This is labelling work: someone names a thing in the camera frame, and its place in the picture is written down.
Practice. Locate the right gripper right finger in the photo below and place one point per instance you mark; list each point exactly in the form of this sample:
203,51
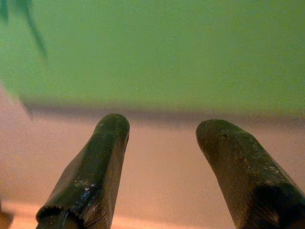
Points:
243,167

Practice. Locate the green board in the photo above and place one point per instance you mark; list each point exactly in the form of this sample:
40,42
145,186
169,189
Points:
166,59

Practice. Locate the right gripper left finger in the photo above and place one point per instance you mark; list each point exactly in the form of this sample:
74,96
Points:
95,167

